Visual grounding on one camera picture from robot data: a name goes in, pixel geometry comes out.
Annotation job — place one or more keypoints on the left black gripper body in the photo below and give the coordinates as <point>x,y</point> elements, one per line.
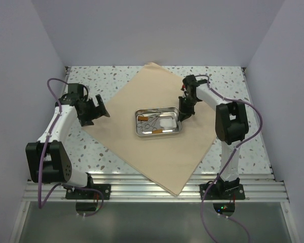
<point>91,109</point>

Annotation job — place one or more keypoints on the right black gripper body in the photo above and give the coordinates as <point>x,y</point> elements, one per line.
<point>185,106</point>

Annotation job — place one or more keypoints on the white gauze pad top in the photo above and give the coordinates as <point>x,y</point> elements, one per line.
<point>168,123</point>

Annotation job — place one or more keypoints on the steel instrument tray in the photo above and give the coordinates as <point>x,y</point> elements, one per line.
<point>165,112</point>

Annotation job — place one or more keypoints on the brown bandage vertical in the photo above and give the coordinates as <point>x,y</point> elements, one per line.
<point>158,131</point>

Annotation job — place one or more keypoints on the brown bandage horizontal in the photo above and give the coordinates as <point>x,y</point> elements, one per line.
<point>142,118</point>

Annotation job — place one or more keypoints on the beige cloth mat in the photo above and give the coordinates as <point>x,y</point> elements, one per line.
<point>166,158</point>

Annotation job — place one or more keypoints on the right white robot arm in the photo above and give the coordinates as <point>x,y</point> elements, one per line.
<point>231,127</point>

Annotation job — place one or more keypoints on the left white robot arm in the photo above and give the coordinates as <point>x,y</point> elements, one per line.
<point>47,158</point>

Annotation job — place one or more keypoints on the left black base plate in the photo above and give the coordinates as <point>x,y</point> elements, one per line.
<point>97,191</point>

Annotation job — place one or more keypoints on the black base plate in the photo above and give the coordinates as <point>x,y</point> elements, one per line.
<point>214,193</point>
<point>97,191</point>

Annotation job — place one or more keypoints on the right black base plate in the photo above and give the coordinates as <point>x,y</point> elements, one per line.
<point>214,193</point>

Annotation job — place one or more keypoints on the aluminium rail frame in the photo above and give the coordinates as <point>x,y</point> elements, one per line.
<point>132,188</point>

